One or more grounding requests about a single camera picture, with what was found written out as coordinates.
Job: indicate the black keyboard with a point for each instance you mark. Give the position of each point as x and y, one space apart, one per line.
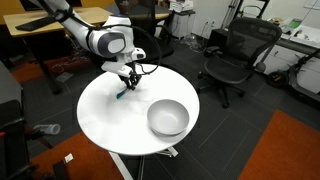
35 24

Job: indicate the clear plastic bottle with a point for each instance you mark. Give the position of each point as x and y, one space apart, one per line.
48 128

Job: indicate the black mesh office chair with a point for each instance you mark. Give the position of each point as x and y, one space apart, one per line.
233 66

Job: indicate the white table base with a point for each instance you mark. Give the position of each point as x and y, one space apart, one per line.
118 164

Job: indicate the grey bowl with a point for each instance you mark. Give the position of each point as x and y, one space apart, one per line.
168 117

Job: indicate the grey power strip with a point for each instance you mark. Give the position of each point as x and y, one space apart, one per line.
65 77

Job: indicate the wooden desk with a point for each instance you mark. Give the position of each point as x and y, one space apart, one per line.
83 15

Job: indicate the teal marker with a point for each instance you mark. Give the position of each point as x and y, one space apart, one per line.
120 94

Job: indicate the black post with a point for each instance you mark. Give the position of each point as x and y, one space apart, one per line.
61 171

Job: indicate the white paper scrap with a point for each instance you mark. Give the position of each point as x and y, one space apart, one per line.
69 157

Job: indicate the white small cabinet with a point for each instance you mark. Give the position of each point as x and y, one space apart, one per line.
183 25

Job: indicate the black work table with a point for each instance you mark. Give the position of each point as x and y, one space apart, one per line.
8 86

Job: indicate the white drawer cabinet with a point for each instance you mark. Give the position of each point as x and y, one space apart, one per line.
281 55

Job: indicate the white printer box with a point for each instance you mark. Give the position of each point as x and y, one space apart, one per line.
181 5

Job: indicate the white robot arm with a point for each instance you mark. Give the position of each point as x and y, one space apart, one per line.
110 43

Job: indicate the black electric scooter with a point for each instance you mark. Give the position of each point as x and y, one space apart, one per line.
276 79

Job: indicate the black box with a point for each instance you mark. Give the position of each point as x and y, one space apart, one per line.
215 36

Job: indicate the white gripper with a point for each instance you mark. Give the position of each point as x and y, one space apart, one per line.
116 69

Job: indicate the green box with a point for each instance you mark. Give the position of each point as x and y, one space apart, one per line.
295 23

